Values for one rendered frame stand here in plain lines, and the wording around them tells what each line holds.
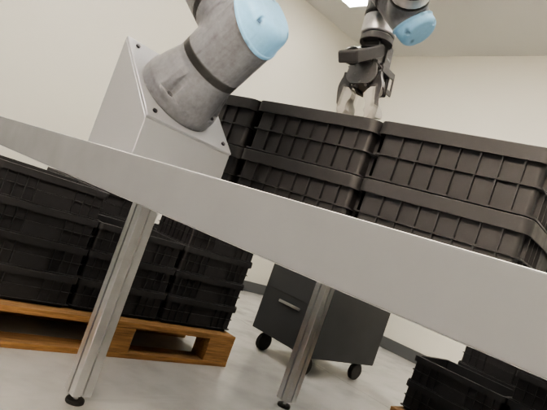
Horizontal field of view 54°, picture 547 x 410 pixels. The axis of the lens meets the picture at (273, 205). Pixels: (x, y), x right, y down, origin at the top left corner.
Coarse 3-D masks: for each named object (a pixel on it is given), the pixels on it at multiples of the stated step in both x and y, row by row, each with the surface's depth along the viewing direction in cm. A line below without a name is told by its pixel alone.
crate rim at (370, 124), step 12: (264, 108) 114; (276, 108) 112; (288, 108) 110; (300, 108) 108; (312, 108) 107; (324, 120) 104; (336, 120) 103; (348, 120) 101; (360, 120) 100; (372, 120) 98
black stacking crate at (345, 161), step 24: (264, 120) 115; (288, 120) 111; (312, 120) 107; (264, 144) 112; (288, 144) 109; (312, 144) 106; (336, 144) 102; (360, 144) 100; (336, 168) 100; (360, 168) 99
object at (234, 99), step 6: (234, 96) 120; (240, 96) 119; (228, 102) 121; (234, 102) 119; (240, 102) 118; (246, 102) 117; (252, 102) 116; (258, 102) 117; (252, 108) 116; (258, 108) 117
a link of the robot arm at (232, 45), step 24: (216, 0) 84; (240, 0) 81; (264, 0) 85; (216, 24) 84; (240, 24) 82; (264, 24) 82; (192, 48) 86; (216, 48) 84; (240, 48) 84; (264, 48) 84; (216, 72) 86; (240, 72) 87
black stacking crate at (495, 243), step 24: (384, 192) 93; (408, 192) 91; (360, 216) 96; (384, 216) 94; (408, 216) 91; (432, 216) 89; (456, 216) 87; (480, 216) 83; (504, 216) 81; (456, 240) 85; (480, 240) 83; (504, 240) 82; (528, 240) 82; (528, 264) 85
